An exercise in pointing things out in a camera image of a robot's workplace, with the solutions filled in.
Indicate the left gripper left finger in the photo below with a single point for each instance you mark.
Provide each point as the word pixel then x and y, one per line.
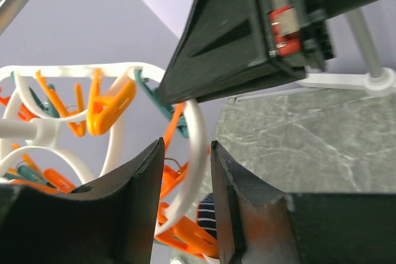
pixel 108 220

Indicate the white oval clip hanger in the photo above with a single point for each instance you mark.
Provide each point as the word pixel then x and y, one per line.
pixel 34 116

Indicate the navy striped underwear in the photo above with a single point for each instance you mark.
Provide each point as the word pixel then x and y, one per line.
pixel 205 215

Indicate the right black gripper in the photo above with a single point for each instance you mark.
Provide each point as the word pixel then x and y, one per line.
pixel 230 47

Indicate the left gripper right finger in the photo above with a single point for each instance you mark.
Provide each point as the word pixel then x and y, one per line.
pixel 258 223

